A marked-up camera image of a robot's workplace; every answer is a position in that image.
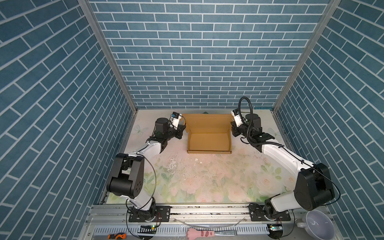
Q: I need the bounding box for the brown cardboard box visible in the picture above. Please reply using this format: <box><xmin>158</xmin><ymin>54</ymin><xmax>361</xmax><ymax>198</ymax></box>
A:
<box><xmin>184</xmin><ymin>114</ymin><xmax>232</xmax><ymax>154</ymax></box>

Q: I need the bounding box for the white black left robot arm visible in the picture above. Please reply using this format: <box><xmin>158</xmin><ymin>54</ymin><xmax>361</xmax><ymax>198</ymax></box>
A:
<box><xmin>106</xmin><ymin>112</ymin><xmax>186</xmax><ymax>222</ymax></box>

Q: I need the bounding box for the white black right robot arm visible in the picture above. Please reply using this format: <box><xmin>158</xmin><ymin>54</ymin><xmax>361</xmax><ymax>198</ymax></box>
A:
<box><xmin>231</xmin><ymin>109</ymin><xmax>335</xmax><ymax>221</ymax></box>

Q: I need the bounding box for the orange black screwdriver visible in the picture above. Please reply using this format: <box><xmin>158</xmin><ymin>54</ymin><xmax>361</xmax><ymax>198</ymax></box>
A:
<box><xmin>108</xmin><ymin>233</ymin><xmax>127</xmax><ymax>240</ymax></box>

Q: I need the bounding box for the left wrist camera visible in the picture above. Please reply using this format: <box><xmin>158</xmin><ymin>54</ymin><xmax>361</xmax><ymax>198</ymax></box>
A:
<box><xmin>170</xmin><ymin>112</ymin><xmax>182</xmax><ymax>129</ymax></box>

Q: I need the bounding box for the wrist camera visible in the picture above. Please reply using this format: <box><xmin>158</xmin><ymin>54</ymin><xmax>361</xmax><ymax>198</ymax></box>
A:
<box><xmin>170</xmin><ymin>112</ymin><xmax>182</xmax><ymax>129</ymax></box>
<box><xmin>231</xmin><ymin>108</ymin><xmax>243</xmax><ymax>127</ymax></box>

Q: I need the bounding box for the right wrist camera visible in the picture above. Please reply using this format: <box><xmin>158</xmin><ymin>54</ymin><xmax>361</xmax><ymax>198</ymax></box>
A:
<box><xmin>231</xmin><ymin>108</ymin><xmax>243</xmax><ymax>127</ymax></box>

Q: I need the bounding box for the pink handled knife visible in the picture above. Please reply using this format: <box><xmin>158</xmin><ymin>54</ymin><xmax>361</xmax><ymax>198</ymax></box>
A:
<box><xmin>187</xmin><ymin>228</ymin><xmax>237</xmax><ymax>240</ymax></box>

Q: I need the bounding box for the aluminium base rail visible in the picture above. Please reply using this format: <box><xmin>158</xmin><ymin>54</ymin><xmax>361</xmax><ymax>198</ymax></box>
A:
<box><xmin>80</xmin><ymin>202</ymin><xmax>340</xmax><ymax>240</ymax></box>

